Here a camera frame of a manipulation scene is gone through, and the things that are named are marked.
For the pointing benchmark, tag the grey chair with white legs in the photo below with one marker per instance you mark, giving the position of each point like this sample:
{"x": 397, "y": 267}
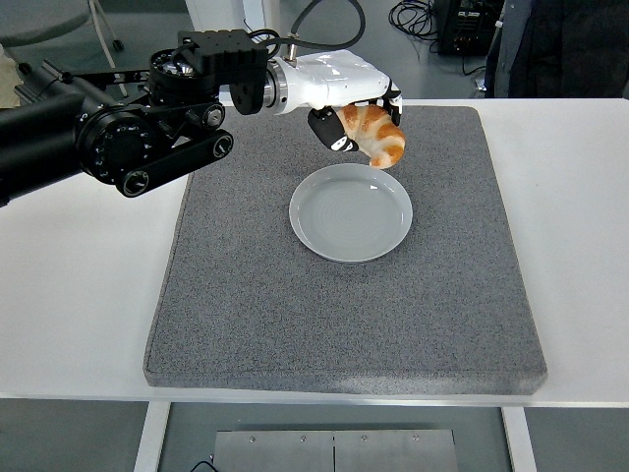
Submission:
{"x": 39, "y": 22}

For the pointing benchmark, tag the grey round plate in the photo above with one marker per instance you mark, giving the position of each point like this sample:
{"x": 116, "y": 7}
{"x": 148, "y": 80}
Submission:
{"x": 349, "y": 216}

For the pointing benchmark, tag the white cabinet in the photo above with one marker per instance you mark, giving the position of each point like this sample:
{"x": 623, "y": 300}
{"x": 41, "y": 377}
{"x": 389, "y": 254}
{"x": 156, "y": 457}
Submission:
{"x": 211, "y": 12}

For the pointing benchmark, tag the grey metal plate with screws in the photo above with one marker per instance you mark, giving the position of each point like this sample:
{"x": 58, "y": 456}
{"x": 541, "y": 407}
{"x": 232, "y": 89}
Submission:
{"x": 334, "y": 452}

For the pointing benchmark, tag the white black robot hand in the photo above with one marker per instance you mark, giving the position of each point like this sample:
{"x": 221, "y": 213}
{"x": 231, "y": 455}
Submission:
{"x": 334, "y": 78}

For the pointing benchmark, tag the white table column with foot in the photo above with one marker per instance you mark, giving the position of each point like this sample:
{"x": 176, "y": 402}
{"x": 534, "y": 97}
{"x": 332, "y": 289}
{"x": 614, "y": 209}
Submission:
{"x": 253, "y": 15}

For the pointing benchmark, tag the orange croissant bread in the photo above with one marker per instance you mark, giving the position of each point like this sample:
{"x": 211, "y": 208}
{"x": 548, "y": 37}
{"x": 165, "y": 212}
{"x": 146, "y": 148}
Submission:
{"x": 383, "y": 137}

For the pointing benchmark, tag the person in dark clothing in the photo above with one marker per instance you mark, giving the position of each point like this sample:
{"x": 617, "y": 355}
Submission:
{"x": 565, "y": 49}

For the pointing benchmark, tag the white table leg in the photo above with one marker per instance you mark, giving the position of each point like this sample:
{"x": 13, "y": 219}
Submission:
{"x": 150, "y": 437}
{"x": 518, "y": 442}

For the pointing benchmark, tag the black equipment box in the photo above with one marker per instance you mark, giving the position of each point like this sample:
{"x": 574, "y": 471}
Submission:
{"x": 467, "y": 27}

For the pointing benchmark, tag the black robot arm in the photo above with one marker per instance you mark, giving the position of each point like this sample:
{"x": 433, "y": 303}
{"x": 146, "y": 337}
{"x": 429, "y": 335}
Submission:
{"x": 49, "y": 128}

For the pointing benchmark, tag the grey speckled mat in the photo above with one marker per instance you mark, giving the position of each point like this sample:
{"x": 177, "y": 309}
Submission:
{"x": 344, "y": 319}

